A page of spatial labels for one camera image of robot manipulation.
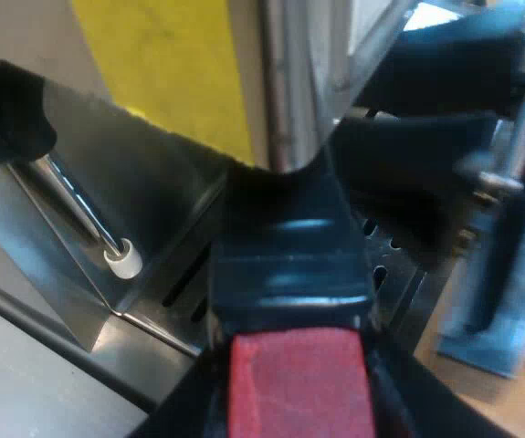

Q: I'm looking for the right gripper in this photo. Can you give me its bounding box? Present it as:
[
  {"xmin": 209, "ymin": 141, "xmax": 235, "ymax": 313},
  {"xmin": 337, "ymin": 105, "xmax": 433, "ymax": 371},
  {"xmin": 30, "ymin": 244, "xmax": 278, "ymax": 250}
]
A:
[{"xmin": 332, "ymin": 25, "xmax": 525, "ymax": 270}]

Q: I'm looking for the filter holder with red-ended handle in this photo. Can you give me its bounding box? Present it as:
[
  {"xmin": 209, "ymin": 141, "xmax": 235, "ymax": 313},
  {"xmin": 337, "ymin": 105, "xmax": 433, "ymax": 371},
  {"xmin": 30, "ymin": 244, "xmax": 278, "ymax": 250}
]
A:
[{"xmin": 205, "ymin": 152, "xmax": 384, "ymax": 438}]

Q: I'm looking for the steel espresso machine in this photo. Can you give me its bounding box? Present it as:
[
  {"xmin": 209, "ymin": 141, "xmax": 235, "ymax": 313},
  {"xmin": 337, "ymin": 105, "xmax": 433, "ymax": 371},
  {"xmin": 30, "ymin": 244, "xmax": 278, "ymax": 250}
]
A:
[{"xmin": 0, "ymin": 0, "xmax": 432, "ymax": 366}]

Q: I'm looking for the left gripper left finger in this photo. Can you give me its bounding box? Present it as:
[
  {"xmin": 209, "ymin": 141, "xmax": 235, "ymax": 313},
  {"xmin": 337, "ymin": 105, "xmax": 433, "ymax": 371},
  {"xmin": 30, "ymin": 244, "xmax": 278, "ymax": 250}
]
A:
[{"xmin": 137, "ymin": 339, "xmax": 234, "ymax": 438}]

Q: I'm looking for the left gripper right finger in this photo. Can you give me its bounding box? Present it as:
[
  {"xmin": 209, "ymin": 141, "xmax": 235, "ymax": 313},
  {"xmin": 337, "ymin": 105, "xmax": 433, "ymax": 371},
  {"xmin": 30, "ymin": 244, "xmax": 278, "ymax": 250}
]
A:
[{"xmin": 357, "ymin": 314, "xmax": 521, "ymax": 438}]

